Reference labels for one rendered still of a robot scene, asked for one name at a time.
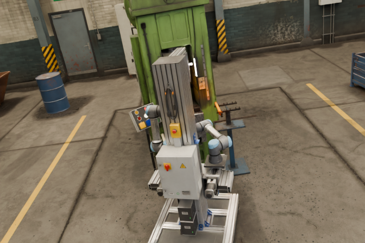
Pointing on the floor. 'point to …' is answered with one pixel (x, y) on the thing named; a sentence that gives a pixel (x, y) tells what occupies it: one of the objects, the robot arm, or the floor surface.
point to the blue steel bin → (358, 69)
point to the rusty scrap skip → (3, 84)
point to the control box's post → (150, 148)
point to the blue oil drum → (52, 92)
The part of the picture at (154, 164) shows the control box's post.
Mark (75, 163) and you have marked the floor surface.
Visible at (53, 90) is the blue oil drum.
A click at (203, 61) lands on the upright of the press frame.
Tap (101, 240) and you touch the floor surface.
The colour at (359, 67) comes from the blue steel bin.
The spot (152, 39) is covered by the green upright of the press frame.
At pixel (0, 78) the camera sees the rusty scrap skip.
